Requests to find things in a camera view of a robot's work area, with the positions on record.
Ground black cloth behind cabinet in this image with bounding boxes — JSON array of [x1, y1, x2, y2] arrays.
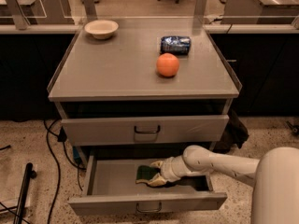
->
[[213, 109, 249, 154]]

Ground black stand leg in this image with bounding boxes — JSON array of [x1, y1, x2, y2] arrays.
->
[[13, 162, 36, 224]]

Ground closed upper drawer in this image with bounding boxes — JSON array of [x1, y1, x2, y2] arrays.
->
[[62, 115, 229, 146]]

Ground grey background desk left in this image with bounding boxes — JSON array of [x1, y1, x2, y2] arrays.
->
[[0, 0, 74, 24]]

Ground white bowl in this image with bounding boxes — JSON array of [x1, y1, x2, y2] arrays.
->
[[84, 20, 119, 40]]

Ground orange fruit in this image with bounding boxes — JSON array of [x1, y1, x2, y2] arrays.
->
[[156, 53, 179, 77]]

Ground green and yellow sponge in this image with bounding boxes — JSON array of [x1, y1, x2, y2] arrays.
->
[[135, 165, 160, 185]]

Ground clear acrylic barrier panel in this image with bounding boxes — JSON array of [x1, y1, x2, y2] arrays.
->
[[0, 0, 299, 31]]

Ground open middle drawer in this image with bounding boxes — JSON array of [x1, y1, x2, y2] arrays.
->
[[68, 154, 227, 216]]

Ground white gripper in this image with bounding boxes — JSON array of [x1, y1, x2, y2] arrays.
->
[[147, 156, 184, 188]]

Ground grey background desk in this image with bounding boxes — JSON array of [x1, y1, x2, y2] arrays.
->
[[221, 0, 299, 24], [0, 0, 74, 24]]

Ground grey background desk right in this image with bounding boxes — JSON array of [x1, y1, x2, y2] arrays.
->
[[221, 0, 299, 24]]

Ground black cable on floor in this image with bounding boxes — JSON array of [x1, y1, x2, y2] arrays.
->
[[42, 119, 87, 224]]

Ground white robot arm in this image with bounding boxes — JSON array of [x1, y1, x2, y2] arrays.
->
[[149, 146, 299, 224]]

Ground grey drawer cabinet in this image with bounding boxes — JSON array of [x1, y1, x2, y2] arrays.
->
[[47, 16, 243, 217]]

